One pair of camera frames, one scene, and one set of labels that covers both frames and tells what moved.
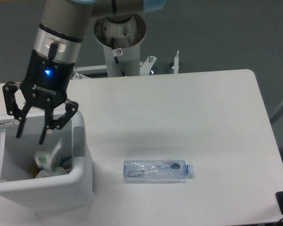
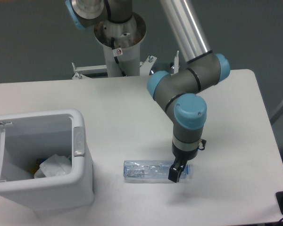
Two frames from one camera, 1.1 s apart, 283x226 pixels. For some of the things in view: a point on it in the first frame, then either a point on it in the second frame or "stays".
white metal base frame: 145,66 stays
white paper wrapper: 45,160 → 56,165
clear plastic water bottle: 157,169 stays
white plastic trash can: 72,191 stays
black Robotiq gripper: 45,85 → 181,157
